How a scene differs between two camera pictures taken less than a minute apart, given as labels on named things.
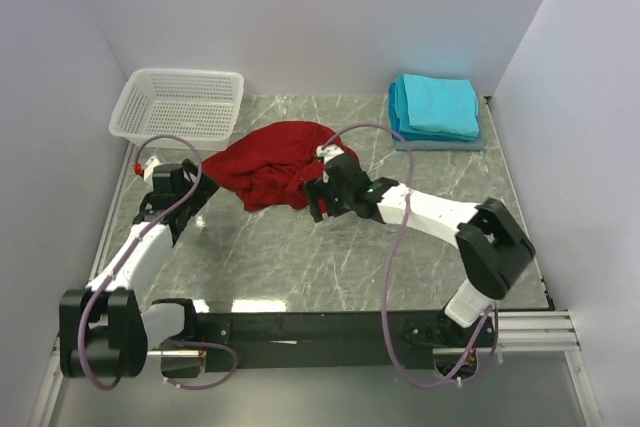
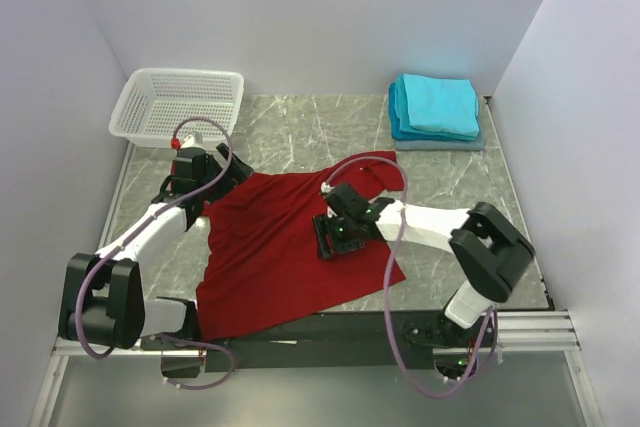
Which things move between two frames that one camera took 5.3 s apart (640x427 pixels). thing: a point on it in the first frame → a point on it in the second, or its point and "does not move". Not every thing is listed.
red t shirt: (270, 166) → (265, 268)
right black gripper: (326, 194) → (335, 238)
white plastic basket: (196, 103) does not move
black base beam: (240, 340) does not move
